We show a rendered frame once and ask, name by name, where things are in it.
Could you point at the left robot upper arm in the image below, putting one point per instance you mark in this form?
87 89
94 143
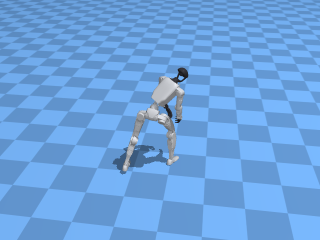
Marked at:
161 78

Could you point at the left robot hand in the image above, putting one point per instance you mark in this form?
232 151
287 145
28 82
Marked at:
168 111

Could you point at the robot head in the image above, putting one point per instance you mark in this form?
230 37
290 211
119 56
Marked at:
181 72

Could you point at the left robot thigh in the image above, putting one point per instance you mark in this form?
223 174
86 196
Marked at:
140 119

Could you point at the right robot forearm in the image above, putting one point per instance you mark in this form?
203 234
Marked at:
179 113

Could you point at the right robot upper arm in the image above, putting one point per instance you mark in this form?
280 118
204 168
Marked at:
179 100

